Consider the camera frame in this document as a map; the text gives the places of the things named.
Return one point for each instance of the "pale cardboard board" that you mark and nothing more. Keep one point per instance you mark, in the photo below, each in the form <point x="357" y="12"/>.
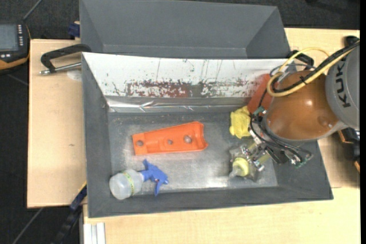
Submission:
<point x="54" y="128"/>

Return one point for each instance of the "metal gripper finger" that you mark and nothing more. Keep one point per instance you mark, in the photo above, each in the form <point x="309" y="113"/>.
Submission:
<point x="248" y="151"/>
<point x="257" y="164"/>

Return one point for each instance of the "clear spray bottle blue nozzle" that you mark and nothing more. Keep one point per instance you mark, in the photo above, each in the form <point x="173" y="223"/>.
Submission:
<point x="128" y="183"/>

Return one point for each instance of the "red rounded object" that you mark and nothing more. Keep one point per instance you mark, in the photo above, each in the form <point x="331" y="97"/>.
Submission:
<point x="257" y="97"/>

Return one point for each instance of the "orange flat plastic block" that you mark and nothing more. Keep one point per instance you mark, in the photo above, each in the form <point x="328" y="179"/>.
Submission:
<point x="168" y="140"/>

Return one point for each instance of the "grey metal bin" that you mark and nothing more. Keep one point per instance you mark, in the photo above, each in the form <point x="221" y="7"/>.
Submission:
<point x="177" y="88"/>

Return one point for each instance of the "yellow crumpled cloth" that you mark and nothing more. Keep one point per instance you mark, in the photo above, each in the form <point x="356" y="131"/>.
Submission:
<point x="240" y="123"/>

